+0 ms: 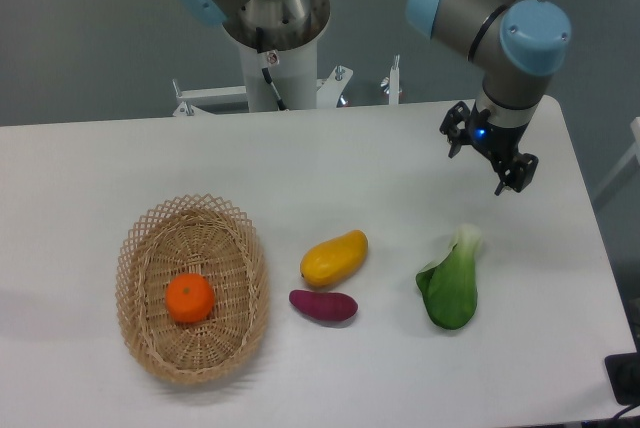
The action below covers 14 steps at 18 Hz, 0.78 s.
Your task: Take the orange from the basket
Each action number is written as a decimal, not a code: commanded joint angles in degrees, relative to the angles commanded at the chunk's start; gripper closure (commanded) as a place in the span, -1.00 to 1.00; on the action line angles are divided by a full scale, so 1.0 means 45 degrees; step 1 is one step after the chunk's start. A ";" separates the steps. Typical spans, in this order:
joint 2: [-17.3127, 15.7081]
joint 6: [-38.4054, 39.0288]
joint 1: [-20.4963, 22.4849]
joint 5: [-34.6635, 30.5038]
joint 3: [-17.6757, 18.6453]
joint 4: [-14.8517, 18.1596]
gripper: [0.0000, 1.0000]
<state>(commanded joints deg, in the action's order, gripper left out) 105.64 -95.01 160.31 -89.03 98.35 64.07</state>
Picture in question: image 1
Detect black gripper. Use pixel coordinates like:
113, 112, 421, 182
439, 101, 539, 196

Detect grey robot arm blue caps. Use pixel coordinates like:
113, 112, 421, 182
180, 0, 571, 192

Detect woven wicker basket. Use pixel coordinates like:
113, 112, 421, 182
115, 194, 269, 385

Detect green bok choy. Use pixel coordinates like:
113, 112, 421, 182
415, 224, 482, 331

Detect white furniture leg at right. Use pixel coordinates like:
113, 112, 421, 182
591, 117, 639, 210

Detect yellow mango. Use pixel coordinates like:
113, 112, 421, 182
300, 230, 369, 288

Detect purple sweet potato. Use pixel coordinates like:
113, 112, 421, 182
289, 290, 358, 323

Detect black device at table edge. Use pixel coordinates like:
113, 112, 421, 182
604, 352, 639, 405

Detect orange fruit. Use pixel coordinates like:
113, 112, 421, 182
165, 273, 215, 324

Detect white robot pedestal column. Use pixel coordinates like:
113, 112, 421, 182
221, 0, 332, 113

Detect black cable on pedestal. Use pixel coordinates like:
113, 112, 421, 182
255, 26, 290, 112

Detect white metal base frame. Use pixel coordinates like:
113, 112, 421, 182
172, 54, 403, 117

